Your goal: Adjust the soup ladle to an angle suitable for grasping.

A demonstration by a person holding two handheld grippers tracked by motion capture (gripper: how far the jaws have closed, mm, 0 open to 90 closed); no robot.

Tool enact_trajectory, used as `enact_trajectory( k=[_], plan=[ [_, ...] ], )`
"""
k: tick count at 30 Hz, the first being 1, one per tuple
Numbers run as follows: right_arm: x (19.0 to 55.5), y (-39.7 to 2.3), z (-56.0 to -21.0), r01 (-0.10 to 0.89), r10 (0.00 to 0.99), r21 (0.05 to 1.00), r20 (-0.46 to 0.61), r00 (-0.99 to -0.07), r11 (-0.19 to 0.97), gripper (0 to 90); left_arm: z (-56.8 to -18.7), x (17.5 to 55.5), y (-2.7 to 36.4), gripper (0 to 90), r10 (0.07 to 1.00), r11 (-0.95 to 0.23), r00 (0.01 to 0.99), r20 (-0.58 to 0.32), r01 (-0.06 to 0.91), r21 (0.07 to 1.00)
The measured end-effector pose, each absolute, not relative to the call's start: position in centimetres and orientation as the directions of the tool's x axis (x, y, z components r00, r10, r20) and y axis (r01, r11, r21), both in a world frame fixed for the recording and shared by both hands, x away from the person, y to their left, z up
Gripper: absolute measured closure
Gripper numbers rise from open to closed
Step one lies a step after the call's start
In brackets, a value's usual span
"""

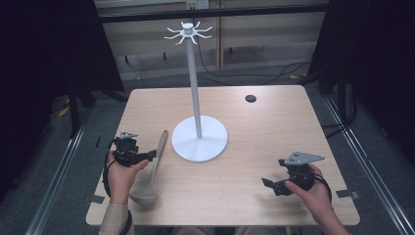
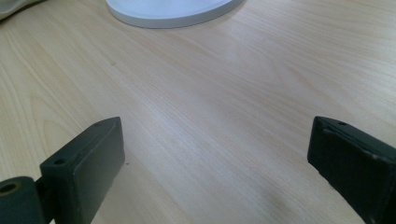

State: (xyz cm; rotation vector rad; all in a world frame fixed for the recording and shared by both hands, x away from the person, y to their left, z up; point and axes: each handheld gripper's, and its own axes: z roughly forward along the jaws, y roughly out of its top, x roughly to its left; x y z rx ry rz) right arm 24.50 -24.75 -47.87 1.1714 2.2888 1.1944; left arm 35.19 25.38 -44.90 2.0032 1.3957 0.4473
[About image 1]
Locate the black curtain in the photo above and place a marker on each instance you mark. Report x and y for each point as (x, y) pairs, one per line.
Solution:
(49, 49)
(372, 49)

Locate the grey tape piece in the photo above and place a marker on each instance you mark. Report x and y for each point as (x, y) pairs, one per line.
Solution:
(97, 198)
(347, 194)

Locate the person's left hand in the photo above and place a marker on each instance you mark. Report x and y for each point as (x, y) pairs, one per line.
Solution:
(122, 179)

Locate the person's right hand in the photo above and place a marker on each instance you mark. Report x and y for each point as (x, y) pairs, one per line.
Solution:
(313, 196)

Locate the metal floor rail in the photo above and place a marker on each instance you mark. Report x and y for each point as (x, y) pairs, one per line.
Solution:
(55, 182)
(368, 163)

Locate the black metal stand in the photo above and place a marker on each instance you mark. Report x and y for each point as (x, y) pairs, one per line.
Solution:
(74, 111)

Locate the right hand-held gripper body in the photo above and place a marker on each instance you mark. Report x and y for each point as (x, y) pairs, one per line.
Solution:
(300, 169)

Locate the black horizontal bar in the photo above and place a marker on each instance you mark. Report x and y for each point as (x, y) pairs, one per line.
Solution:
(212, 13)

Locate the white hook stand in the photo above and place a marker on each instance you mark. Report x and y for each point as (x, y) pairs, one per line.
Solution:
(197, 133)

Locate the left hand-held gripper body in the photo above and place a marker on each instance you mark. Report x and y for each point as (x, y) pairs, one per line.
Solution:
(126, 150)

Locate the dark round table grommet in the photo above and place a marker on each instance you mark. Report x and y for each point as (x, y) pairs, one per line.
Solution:
(250, 98)

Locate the wall power outlet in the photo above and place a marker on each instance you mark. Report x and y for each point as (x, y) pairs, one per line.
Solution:
(197, 4)

